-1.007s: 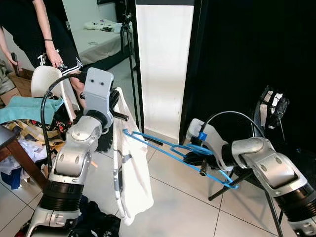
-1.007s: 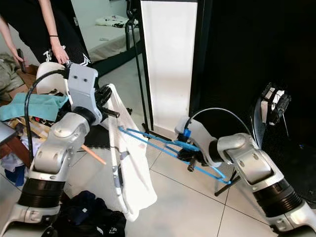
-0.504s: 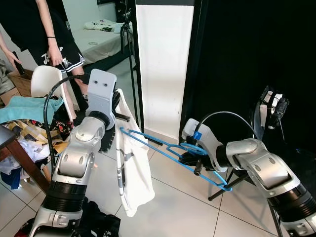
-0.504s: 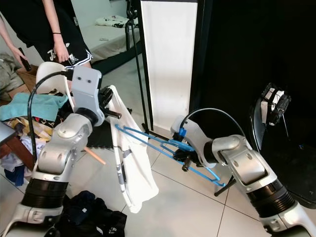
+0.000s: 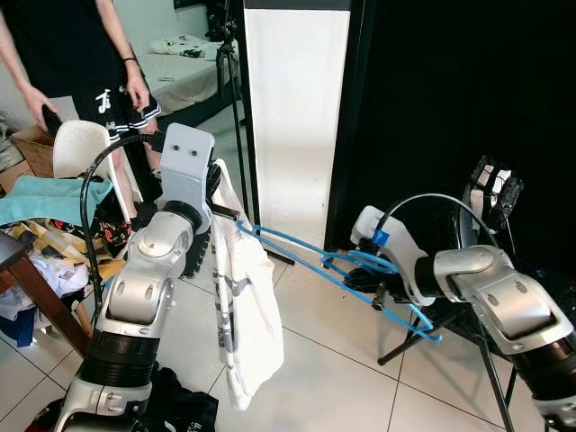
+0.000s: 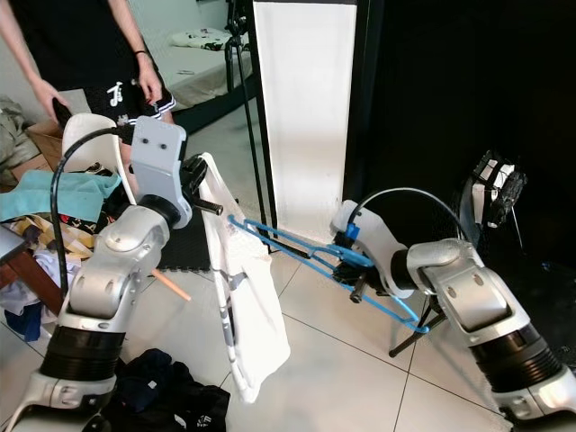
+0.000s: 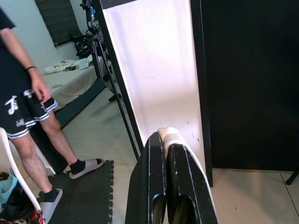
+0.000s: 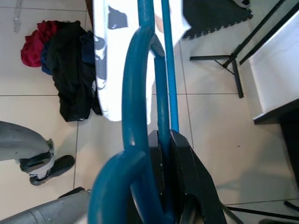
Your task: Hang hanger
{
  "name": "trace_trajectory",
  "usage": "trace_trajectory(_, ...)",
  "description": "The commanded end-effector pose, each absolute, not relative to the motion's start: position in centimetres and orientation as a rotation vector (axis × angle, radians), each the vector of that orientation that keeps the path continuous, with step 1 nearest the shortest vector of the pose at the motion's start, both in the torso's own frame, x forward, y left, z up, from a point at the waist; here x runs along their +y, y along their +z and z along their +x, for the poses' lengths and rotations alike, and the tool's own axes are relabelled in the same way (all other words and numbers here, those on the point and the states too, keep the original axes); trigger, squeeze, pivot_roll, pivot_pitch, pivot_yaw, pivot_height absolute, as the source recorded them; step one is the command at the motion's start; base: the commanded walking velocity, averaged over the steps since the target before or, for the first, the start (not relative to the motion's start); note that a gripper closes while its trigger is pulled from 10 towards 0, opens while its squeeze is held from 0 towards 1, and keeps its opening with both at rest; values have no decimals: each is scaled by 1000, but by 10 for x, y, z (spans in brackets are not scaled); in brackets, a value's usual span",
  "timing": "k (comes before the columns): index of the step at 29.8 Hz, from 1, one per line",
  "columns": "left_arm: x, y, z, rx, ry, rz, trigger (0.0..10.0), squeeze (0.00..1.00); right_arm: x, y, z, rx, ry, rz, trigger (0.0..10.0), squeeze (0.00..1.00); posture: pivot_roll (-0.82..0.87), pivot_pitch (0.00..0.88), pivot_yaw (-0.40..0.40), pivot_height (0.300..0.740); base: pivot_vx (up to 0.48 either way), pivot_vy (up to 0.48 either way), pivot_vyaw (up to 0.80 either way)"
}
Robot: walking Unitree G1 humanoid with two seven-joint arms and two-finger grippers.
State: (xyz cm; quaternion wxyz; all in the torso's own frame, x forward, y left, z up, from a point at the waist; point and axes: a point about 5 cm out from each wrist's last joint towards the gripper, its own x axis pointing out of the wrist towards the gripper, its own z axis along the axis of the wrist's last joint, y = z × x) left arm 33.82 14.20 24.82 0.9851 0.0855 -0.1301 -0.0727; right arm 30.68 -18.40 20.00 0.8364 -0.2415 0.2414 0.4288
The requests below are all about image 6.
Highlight white printed pillow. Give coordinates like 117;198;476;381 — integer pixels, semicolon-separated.
175;27;235;50

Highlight blue plastic hanger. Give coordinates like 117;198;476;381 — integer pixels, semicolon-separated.
227;214;431;336

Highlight yellow black patterned garment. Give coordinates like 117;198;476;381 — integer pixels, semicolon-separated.
9;216;95;271

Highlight white plastic chair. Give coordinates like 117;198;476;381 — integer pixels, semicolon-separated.
61;112;138;181

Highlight person in black clothes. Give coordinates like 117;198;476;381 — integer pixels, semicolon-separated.
0;0;179;194

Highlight white printed t-shirt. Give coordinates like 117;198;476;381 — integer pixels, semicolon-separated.
196;151;293;404

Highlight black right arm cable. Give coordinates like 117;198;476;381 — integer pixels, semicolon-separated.
364;186;469;244

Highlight white wall panel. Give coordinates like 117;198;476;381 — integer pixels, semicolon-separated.
252;2;358;244

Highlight navy garment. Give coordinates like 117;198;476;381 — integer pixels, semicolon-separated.
121;349;190;401

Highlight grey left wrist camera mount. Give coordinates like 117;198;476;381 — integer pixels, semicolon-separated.
130;115;190;228

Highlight wooden stick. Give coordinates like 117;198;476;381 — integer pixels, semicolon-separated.
151;267;193;303

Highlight teal cloth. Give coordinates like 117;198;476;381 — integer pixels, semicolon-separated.
0;169;122;226

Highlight grey green bag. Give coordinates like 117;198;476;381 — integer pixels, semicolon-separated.
0;97;48;194

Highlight white bed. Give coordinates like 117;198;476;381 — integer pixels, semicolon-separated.
166;27;257;111

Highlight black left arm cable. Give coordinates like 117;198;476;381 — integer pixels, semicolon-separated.
49;126;136;311

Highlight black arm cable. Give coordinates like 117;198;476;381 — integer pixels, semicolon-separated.
49;126;136;311
364;186;469;244

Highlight black tripod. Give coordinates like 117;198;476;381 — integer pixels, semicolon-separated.
225;0;271;230

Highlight black foam floor mat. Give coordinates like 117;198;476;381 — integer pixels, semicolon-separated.
157;236;217;271

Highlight brown cardboard box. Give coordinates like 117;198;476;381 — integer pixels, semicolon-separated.
25;120;68;172

